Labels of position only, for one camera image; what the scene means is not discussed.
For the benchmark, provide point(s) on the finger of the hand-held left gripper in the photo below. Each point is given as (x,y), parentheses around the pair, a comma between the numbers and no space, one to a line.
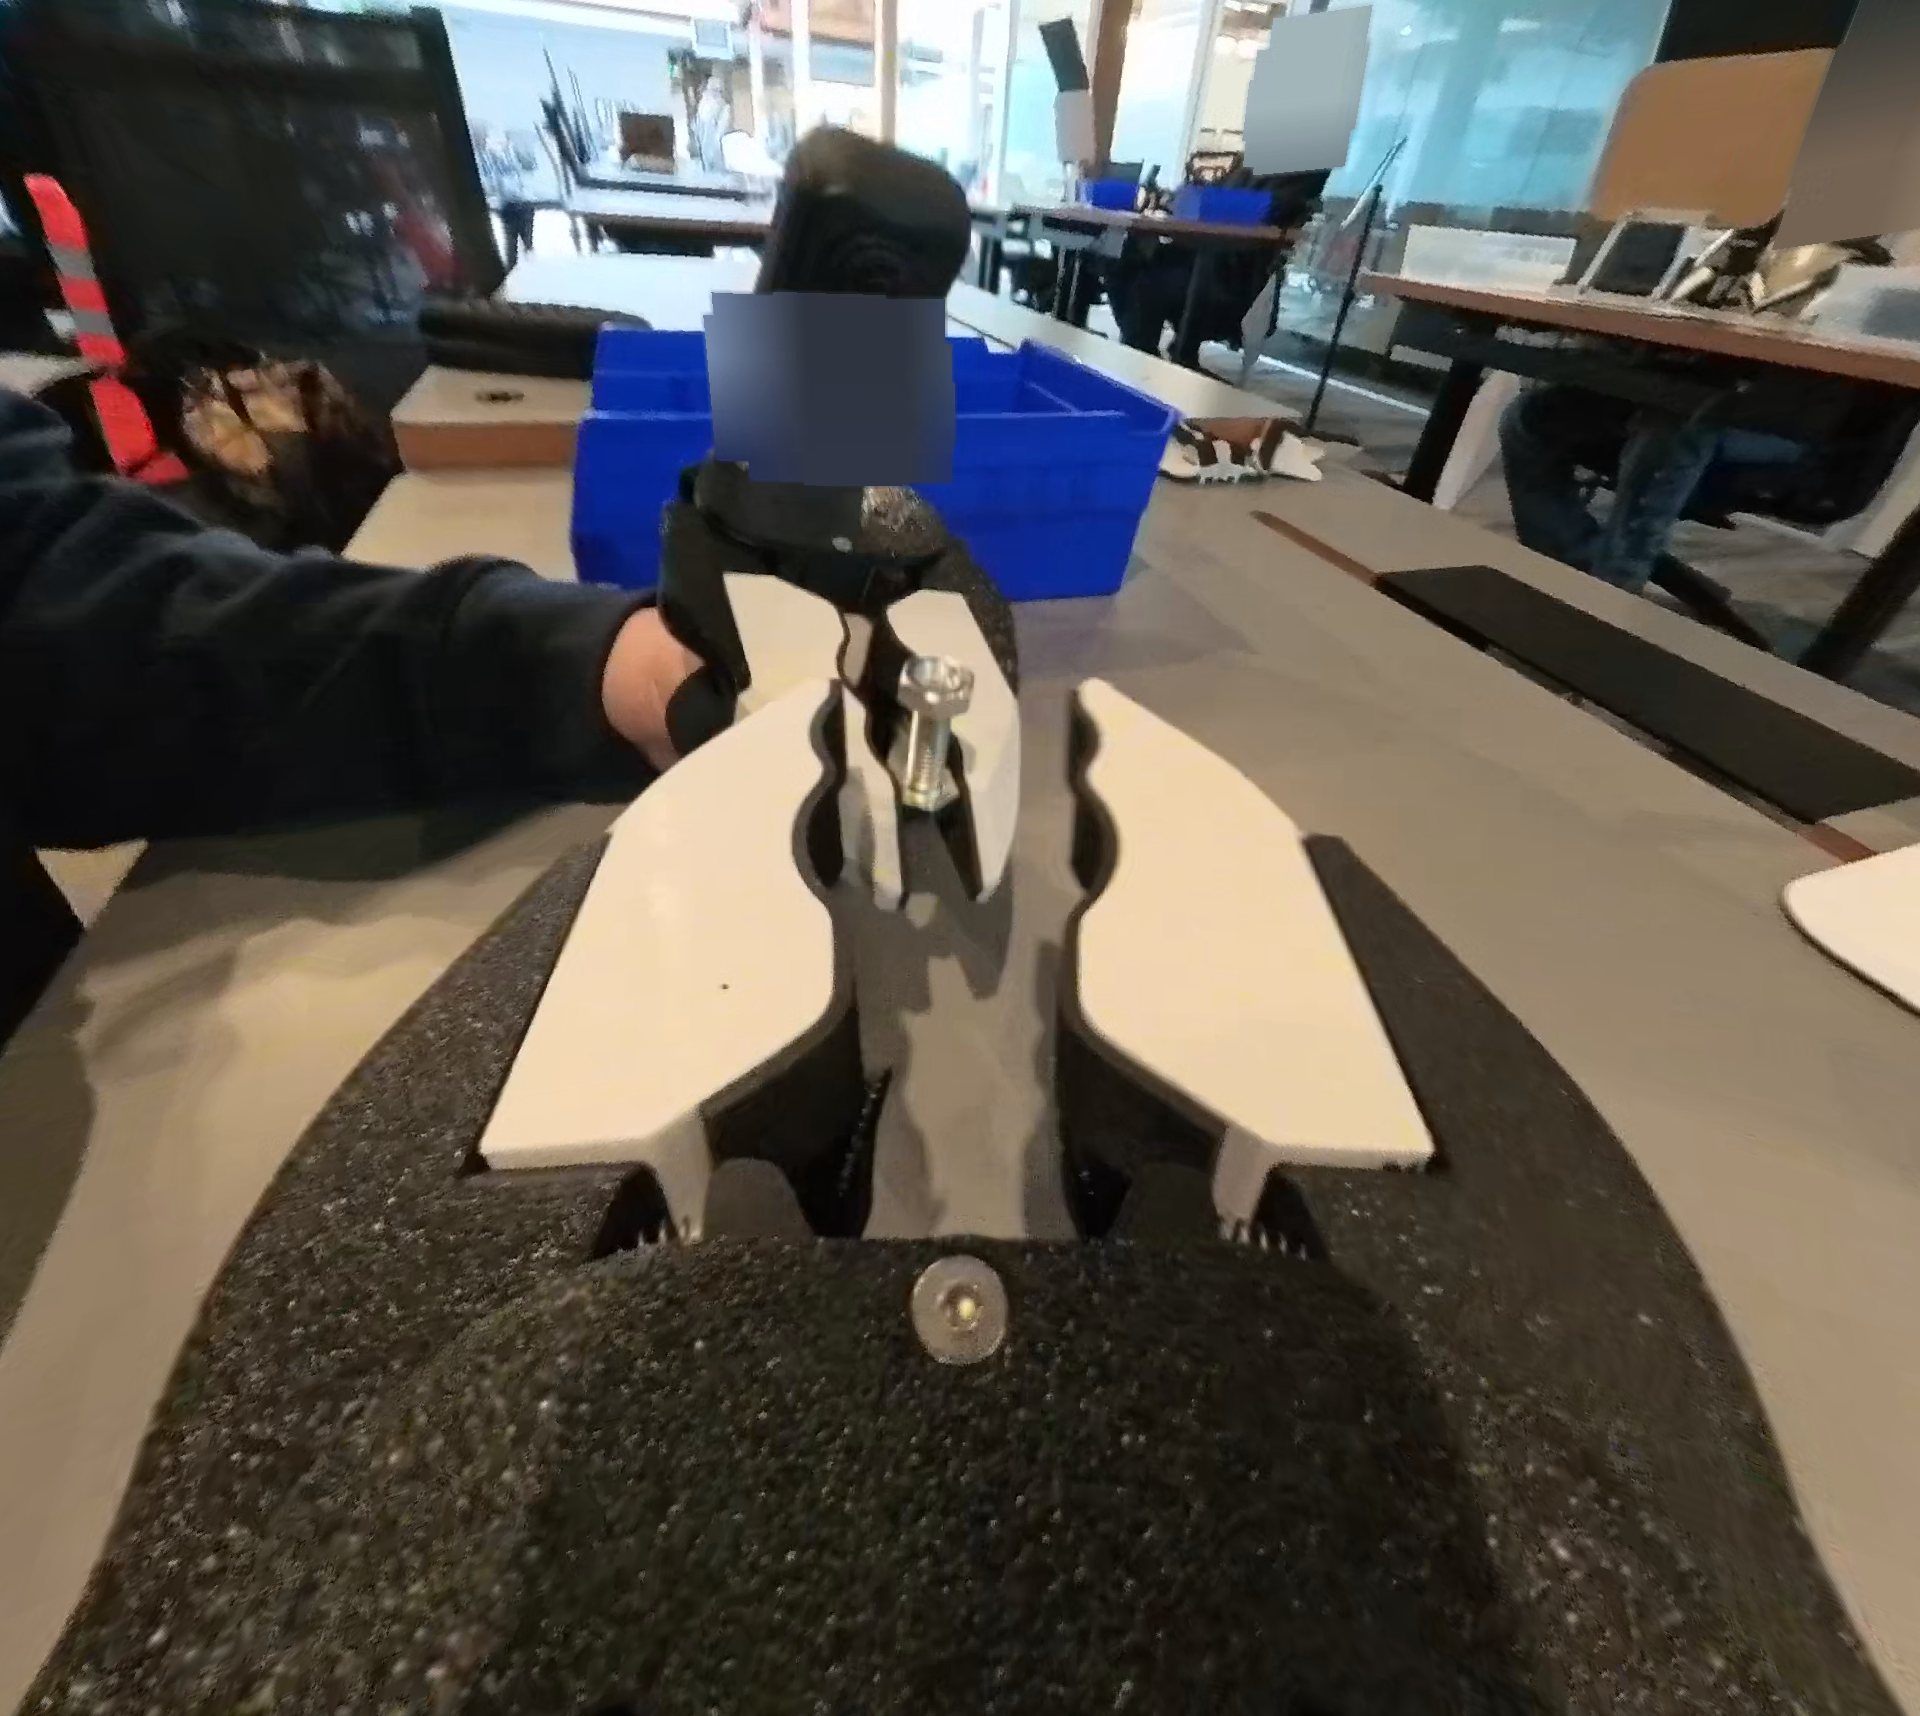
(781,645)
(993,740)

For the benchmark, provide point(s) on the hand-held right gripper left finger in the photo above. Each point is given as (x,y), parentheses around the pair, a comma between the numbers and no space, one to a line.
(675,967)

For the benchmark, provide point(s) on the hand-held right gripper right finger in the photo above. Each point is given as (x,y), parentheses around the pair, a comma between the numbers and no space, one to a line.
(1230,967)

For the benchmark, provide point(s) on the silver hex bolt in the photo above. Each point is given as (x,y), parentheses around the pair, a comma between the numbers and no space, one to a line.
(930,748)

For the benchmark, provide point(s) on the blue plastic bin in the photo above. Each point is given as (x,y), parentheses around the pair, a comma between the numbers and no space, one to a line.
(1050,471)

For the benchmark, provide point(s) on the person's left forearm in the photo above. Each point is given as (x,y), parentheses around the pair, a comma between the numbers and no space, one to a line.
(301,680)

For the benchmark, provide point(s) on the person's left hand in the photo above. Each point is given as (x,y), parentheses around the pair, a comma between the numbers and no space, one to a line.
(638,680)

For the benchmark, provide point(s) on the dark office table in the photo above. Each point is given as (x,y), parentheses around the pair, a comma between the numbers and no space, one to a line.
(1141,224)

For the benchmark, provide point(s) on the black desk mat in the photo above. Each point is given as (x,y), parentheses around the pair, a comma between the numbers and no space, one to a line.
(1650,680)

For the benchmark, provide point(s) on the dark patterned bag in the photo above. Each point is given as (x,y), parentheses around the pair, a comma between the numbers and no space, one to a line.
(270,440)

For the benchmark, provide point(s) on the black mesh office chair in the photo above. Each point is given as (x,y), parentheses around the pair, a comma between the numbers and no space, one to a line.
(255,140)

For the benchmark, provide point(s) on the red reflective vest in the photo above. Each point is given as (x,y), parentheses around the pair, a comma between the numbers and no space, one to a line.
(90,320)

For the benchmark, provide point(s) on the wooden top desk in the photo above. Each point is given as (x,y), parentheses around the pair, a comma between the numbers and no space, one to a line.
(1650,325)

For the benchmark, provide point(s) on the small dark tablet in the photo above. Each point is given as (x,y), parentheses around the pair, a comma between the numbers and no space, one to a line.
(1639,259)

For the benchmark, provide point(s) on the brown cardboard box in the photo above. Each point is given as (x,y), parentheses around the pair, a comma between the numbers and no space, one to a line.
(1694,140)

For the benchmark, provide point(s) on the silver monitor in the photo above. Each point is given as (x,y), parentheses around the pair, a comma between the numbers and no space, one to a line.
(1860,126)

